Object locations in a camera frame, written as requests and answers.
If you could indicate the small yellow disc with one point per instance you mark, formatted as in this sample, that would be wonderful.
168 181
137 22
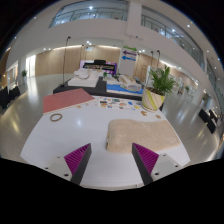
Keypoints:
137 107

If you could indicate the beige building model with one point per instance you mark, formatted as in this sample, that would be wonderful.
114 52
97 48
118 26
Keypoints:
130 83

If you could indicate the beige fluffy towel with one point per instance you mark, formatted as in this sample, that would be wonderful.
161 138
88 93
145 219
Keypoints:
141 135

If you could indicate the arrow direction signs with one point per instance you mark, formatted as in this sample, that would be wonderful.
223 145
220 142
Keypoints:
129 53

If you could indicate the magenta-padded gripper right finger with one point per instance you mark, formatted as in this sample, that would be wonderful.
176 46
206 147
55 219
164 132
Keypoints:
146 159

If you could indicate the black low platform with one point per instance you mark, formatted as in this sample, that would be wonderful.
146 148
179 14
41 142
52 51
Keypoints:
100 87

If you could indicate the brown figure-shaped piece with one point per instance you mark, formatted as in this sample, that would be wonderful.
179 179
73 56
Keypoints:
144 113

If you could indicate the small distant potted plant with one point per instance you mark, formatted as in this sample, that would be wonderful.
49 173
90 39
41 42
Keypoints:
23 72

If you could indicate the potted plant in striped pot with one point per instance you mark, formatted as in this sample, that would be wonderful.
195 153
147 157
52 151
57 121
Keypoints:
153 98

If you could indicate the pink flat board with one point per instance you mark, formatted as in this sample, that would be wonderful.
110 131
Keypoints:
66 99

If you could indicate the black pole stand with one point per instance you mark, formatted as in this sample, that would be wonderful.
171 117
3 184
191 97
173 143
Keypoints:
64 60

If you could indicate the small blue disc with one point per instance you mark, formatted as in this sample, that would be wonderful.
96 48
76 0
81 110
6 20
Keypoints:
130 103

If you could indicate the round tan disc piece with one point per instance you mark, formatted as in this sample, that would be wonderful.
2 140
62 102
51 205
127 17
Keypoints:
158 116

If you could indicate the white landscape model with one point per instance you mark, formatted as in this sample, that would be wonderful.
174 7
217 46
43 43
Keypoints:
83 80

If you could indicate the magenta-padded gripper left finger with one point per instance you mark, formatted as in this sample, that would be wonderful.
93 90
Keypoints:
78 159

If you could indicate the group of black chairs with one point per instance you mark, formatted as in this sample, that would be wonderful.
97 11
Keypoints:
208 118
8 95

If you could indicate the black piano with purple screen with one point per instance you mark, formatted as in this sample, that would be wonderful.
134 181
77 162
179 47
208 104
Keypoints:
98 66

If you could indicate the blue mat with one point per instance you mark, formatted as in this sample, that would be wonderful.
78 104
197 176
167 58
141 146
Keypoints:
115 88

